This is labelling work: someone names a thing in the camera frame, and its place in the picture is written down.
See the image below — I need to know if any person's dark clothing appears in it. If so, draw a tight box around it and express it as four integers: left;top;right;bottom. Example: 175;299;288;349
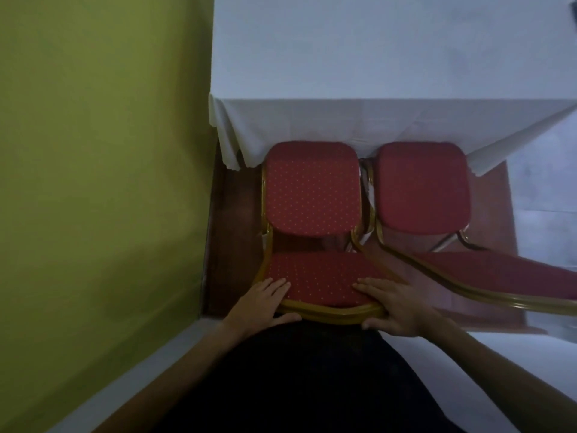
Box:
155;315;467;433

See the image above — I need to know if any person's left forearm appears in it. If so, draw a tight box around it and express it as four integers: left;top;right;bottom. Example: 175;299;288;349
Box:
92;318;253;433

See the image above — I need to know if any person's right hand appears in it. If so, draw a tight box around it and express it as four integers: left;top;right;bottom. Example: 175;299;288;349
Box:
351;278;444;339

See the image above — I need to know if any person's right forearm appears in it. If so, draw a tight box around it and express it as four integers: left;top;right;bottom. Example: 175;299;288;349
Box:
424;311;577;433

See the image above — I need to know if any red dotted gold-framed chair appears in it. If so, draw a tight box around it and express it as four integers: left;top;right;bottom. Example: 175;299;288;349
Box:
361;140;577;317
252;140;397;325

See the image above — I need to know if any white tablecloth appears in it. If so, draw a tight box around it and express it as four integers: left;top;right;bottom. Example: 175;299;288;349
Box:
208;0;577;177

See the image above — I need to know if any person's left hand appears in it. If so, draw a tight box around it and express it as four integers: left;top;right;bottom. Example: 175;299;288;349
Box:
224;278;303;339

